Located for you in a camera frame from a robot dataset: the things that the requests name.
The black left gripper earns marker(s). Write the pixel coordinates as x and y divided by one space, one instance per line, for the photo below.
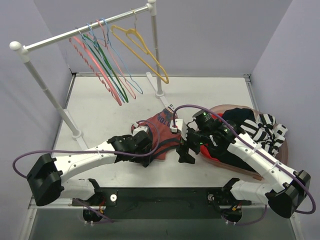
144 155

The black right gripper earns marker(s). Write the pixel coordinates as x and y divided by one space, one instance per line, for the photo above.
187 146

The maroon tank top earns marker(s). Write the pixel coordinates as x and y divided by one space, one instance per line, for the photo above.
160 132

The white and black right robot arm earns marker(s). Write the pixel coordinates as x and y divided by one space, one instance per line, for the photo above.
285 188

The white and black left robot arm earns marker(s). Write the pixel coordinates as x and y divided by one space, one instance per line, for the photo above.
52 178

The pink scalloped hanger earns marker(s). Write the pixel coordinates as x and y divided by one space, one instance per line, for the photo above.
93 63

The green velvet hanger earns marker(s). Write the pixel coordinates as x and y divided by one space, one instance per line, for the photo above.
111 72

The red garment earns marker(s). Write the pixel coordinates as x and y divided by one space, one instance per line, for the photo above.
204 148

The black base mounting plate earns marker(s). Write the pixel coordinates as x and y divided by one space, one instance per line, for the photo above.
162 203

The black white striped garment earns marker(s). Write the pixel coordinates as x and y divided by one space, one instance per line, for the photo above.
267 132

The white clothes rack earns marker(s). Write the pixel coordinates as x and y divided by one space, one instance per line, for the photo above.
27 116

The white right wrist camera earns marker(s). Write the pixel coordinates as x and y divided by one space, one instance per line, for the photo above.
179 126

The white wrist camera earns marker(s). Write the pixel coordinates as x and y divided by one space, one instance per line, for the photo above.
179 126
136 128

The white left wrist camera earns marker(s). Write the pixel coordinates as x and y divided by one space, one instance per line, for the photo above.
136 128

